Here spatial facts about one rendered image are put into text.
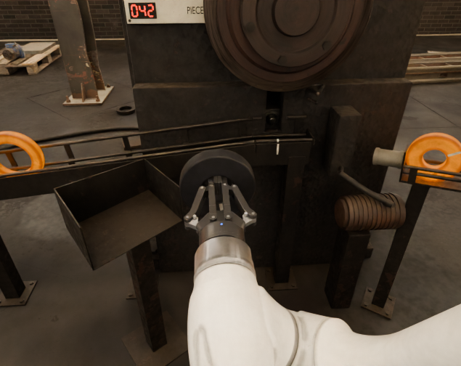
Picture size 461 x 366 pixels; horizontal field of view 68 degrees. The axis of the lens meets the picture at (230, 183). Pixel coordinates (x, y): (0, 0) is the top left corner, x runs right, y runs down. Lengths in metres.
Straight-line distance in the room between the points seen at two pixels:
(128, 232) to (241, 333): 0.63
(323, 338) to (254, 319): 0.11
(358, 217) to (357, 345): 0.78
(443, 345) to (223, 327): 0.21
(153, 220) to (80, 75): 3.03
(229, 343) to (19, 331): 1.34
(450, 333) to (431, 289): 1.47
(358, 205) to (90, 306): 1.15
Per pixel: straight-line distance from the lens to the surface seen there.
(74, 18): 3.78
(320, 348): 0.49
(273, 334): 0.44
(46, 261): 1.92
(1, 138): 1.33
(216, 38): 1.04
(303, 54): 1.00
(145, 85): 1.22
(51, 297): 1.73
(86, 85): 3.91
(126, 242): 0.95
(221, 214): 0.59
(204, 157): 0.66
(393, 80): 1.37
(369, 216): 1.24
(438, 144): 1.20
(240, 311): 0.42
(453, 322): 0.35
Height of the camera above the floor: 1.21
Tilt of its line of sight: 33 degrees down
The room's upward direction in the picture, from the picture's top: straight up
